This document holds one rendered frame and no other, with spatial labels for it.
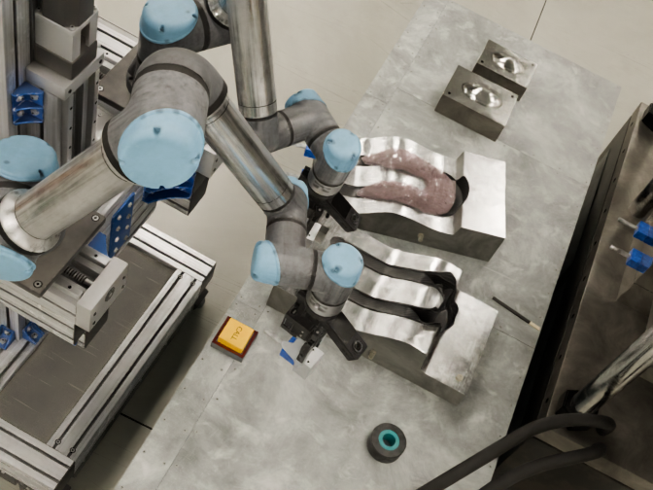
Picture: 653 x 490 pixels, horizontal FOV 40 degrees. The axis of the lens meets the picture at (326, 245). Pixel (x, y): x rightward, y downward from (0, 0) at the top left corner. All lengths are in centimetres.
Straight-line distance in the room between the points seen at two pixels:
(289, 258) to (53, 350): 121
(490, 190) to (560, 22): 236
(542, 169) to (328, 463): 114
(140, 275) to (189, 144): 152
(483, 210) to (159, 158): 119
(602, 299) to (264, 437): 102
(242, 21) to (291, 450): 89
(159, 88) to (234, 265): 182
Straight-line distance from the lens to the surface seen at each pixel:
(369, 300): 206
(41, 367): 261
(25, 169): 163
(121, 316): 269
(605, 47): 464
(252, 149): 151
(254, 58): 167
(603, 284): 251
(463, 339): 212
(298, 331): 176
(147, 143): 127
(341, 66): 385
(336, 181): 180
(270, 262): 156
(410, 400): 206
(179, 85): 132
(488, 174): 238
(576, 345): 235
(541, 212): 254
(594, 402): 213
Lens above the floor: 255
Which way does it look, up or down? 52 degrees down
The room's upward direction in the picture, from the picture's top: 24 degrees clockwise
